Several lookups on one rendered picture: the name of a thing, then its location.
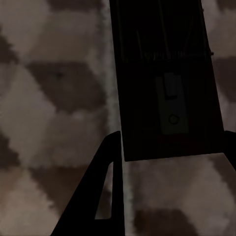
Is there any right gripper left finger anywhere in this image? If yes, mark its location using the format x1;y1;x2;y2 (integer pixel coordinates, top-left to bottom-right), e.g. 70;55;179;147
51;131;125;236

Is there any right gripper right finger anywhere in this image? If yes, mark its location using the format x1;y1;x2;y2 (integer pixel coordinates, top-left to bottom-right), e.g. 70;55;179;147
224;131;236;170

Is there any mousetrap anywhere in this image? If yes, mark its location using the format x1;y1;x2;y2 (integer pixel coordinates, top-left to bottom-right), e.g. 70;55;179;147
109;0;226;162

